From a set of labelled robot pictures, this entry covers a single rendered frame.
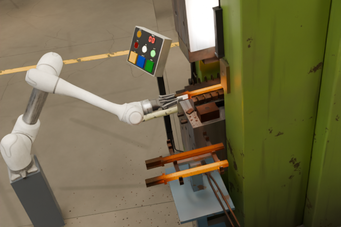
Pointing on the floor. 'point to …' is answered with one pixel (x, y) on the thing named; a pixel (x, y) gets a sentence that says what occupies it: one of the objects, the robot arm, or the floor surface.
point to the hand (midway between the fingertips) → (181, 96)
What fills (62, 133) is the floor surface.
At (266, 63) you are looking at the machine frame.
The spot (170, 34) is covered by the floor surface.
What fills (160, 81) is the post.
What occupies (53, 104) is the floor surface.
